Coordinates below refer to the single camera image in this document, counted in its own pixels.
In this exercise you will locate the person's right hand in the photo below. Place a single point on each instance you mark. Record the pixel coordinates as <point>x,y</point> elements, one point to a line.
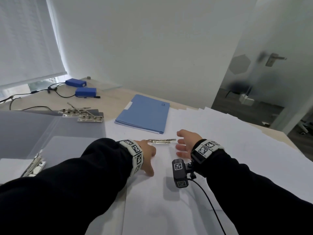
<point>190,141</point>

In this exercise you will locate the person's left hand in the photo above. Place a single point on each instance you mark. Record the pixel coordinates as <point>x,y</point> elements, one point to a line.
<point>148,154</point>

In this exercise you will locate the single metal file clip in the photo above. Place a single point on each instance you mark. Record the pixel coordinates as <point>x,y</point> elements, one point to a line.
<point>159,141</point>

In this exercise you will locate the blue folder with inner slot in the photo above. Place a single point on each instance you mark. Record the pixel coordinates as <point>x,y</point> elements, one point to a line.
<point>144,112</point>

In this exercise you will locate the pile of white paper sheets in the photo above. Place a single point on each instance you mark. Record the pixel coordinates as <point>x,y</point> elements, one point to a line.
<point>244,144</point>

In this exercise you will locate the person's right forearm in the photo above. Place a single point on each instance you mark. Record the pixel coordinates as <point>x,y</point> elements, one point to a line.
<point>256,193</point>

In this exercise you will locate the person's left forearm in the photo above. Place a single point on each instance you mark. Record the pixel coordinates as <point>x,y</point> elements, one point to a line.
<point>61,188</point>

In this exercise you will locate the white wristband with black markers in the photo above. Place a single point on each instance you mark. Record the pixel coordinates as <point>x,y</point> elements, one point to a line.
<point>135,154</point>
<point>205,150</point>

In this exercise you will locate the white box behind glass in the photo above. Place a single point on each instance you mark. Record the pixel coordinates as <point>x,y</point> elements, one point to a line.
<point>246,100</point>

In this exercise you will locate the dark chair behind glass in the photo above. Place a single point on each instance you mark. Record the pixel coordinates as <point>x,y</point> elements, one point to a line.
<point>236,86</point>

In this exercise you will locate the blue battery pack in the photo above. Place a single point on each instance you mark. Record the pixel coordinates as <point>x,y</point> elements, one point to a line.
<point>75,82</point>
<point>85,92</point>

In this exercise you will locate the gray hexagon sticker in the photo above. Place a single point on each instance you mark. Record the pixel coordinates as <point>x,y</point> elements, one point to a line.
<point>239,64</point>

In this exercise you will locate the frosted glass door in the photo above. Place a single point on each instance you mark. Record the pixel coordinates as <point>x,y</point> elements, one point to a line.
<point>281,34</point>

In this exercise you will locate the white roller blind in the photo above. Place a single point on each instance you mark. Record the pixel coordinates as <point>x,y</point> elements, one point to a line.
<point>27,41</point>

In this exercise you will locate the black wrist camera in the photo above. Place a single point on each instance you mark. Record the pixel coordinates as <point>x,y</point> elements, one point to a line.
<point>179,172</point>

